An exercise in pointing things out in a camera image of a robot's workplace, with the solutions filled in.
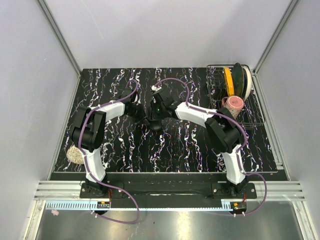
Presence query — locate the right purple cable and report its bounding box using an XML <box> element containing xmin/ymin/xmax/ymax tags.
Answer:
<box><xmin>151</xmin><ymin>78</ymin><xmax>268</xmax><ymax>217</ymax></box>

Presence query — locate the white plate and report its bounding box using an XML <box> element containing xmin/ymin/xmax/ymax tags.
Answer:
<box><xmin>242</xmin><ymin>66</ymin><xmax>253</xmax><ymax>101</ymax></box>

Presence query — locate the beige patterned round coaster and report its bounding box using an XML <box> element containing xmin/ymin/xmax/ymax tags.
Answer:
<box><xmin>66</xmin><ymin>145</ymin><xmax>85</xmax><ymax>165</ymax></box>

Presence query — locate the black glasses case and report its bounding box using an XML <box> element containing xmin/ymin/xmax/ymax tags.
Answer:
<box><xmin>149</xmin><ymin>119</ymin><xmax>163</xmax><ymax>132</ymax></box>

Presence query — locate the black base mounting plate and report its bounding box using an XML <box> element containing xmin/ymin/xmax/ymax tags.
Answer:
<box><xmin>80</xmin><ymin>173</ymin><xmax>257</xmax><ymax>200</ymax></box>

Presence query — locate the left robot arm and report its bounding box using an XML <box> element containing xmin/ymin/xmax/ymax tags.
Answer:
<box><xmin>70</xmin><ymin>88</ymin><xmax>150</xmax><ymax>198</ymax></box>

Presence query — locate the dark green plate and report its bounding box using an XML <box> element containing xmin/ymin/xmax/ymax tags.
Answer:
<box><xmin>231</xmin><ymin>62</ymin><xmax>245</xmax><ymax>99</ymax></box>

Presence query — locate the purple cable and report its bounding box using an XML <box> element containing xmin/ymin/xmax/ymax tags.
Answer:
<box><xmin>151</xmin><ymin>78</ymin><xmax>268</xmax><ymax>217</ymax></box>
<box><xmin>76</xmin><ymin>79</ymin><xmax>141</xmax><ymax>225</ymax></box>

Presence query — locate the small pink scrap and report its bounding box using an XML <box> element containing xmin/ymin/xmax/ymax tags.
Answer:
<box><xmin>51</xmin><ymin>209</ymin><xmax>59</xmax><ymax>216</ymax></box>

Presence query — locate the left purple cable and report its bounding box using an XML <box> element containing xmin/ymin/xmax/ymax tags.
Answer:
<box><xmin>76</xmin><ymin>79</ymin><xmax>141</xmax><ymax>225</ymax></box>

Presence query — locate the yellow plate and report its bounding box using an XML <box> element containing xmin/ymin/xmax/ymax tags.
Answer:
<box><xmin>223</xmin><ymin>66</ymin><xmax>235</xmax><ymax>97</ymax></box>

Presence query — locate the aluminium rail frame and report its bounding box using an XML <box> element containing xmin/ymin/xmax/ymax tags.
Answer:
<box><xmin>34</xmin><ymin>181</ymin><xmax>306</xmax><ymax>212</ymax></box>

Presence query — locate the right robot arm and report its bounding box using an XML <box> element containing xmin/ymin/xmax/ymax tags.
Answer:
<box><xmin>149</xmin><ymin>86</ymin><xmax>248</xmax><ymax>199</ymax></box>

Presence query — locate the pink patterned mug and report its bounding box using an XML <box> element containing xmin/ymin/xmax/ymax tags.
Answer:
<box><xmin>221</xmin><ymin>95</ymin><xmax>244</xmax><ymax>119</ymax></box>

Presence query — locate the black wire dish rack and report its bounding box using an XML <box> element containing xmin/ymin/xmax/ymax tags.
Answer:
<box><xmin>206</xmin><ymin>62</ymin><xmax>265</xmax><ymax>129</ymax></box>

